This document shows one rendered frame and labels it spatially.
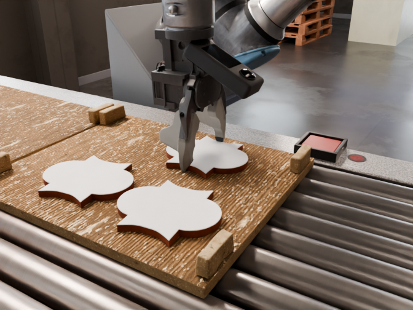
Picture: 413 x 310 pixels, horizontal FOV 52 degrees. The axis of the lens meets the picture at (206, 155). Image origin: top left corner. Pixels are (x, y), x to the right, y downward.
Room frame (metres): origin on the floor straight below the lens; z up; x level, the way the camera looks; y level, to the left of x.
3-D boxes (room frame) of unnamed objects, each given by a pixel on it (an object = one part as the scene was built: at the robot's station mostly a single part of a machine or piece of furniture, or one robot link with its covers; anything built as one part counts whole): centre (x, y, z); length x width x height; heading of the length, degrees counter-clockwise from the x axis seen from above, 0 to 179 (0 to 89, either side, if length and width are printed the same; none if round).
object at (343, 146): (0.71, -0.21, 0.92); 0.08 x 0.08 x 0.02; 59
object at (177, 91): (0.65, 0.03, 1.08); 0.09 x 0.08 x 0.12; 59
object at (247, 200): (0.59, 0.09, 0.93); 0.41 x 0.35 x 0.02; 59
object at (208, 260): (0.37, -0.01, 0.95); 0.06 x 0.02 x 0.03; 149
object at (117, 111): (0.80, 0.19, 0.95); 0.06 x 0.02 x 0.03; 149
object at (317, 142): (0.71, -0.21, 0.92); 0.06 x 0.06 x 0.01; 59
